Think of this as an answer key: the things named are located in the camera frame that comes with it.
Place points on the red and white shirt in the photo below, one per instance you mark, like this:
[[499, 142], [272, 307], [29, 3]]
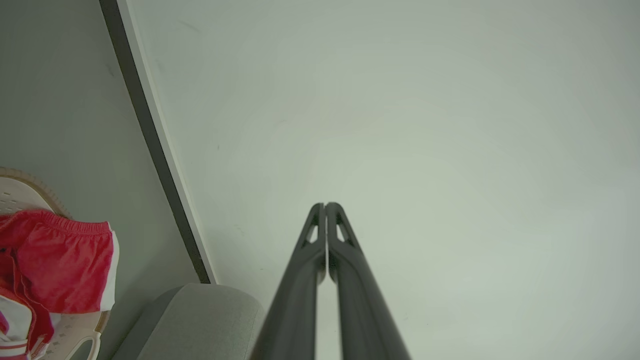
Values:
[[65, 265]]

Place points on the red sports garment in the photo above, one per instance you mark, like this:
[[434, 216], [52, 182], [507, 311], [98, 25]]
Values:
[[11, 320]]

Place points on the white and black baseboard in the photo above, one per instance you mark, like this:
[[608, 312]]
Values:
[[152, 135]]

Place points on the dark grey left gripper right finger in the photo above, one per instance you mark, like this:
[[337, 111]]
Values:
[[362, 310]]

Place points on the white perforated laundry basket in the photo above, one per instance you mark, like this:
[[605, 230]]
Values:
[[15, 192]]

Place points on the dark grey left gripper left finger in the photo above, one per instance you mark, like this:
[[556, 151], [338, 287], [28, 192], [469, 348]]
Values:
[[295, 300]]

